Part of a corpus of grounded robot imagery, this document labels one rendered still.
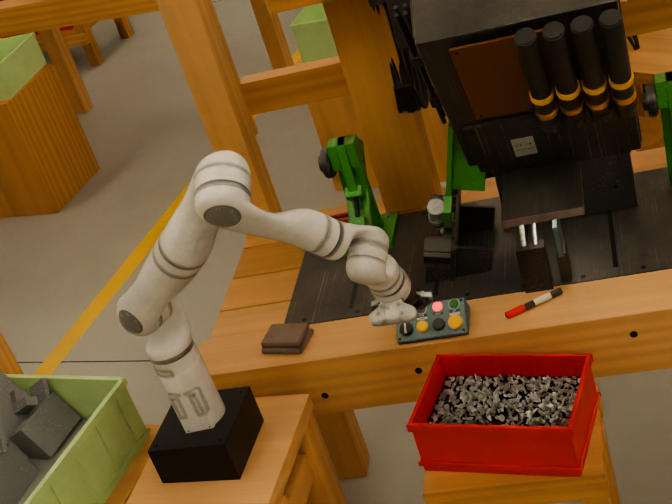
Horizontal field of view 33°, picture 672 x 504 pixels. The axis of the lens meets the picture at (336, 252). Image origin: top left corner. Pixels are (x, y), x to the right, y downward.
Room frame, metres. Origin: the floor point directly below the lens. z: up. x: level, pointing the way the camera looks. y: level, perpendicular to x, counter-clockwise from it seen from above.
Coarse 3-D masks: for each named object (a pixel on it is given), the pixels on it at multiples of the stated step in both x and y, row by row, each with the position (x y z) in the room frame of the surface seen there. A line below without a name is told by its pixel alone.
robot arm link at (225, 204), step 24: (216, 192) 1.62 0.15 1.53; (240, 192) 1.63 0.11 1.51; (216, 216) 1.63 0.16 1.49; (240, 216) 1.63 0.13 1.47; (264, 216) 1.64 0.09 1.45; (288, 216) 1.67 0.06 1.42; (312, 216) 1.69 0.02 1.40; (288, 240) 1.67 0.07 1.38; (312, 240) 1.68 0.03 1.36; (336, 240) 1.69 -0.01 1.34
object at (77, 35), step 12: (84, 24) 7.41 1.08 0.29; (120, 24) 7.78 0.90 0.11; (12, 36) 7.74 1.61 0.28; (36, 36) 7.59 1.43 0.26; (72, 36) 7.40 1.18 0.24; (84, 36) 7.36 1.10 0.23; (120, 36) 7.80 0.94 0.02; (84, 48) 7.42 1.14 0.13; (96, 48) 7.43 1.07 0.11; (96, 60) 7.39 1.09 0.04
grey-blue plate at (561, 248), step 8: (552, 224) 2.00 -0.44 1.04; (560, 232) 2.03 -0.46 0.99; (560, 240) 1.99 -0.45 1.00; (560, 248) 1.98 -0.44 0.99; (560, 256) 1.99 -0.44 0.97; (568, 256) 2.04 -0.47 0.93; (560, 264) 1.99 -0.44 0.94; (568, 264) 2.00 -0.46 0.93; (560, 272) 1.99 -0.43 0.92; (568, 272) 1.99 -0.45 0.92; (568, 280) 1.99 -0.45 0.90
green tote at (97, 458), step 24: (24, 384) 2.24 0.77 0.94; (48, 384) 2.20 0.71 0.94; (72, 384) 2.16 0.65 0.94; (96, 384) 2.13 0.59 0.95; (120, 384) 2.08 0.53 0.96; (72, 408) 2.18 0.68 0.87; (96, 408) 2.15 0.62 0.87; (120, 408) 2.05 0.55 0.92; (96, 432) 1.98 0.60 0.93; (120, 432) 2.03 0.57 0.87; (144, 432) 2.08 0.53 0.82; (72, 456) 1.90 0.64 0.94; (96, 456) 1.95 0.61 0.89; (120, 456) 2.00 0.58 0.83; (48, 480) 1.83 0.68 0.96; (72, 480) 1.88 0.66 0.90; (96, 480) 1.93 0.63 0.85
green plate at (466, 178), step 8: (448, 128) 2.12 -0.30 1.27; (448, 136) 2.12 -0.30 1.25; (448, 144) 2.12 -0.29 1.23; (456, 144) 2.13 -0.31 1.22; (448, 152) 2.13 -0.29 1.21; (456, 152) 2.13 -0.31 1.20; (448, 160) 2.13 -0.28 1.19; (456, 160) 2.13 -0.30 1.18; (464, 160) 2.13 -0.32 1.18; (448, 168) 2.13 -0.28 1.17; (456, 168) 2.14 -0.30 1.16; (464, 168) 2.13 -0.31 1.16; (472, 168) 2.13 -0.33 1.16; (448, 176) 2.13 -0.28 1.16; (456, 176) 2.14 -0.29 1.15; (464, 176) 2.13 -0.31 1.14; (472, 176) 2.13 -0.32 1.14; (480, 176) 2.12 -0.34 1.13; (448, 184) 2.13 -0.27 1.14; (456, 184) 2.14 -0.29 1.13; (464, 184) 2.13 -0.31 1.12; (472, 184) 2.13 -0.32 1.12; (480, 184) 2.12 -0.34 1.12; (448, 192) 2.13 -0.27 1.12
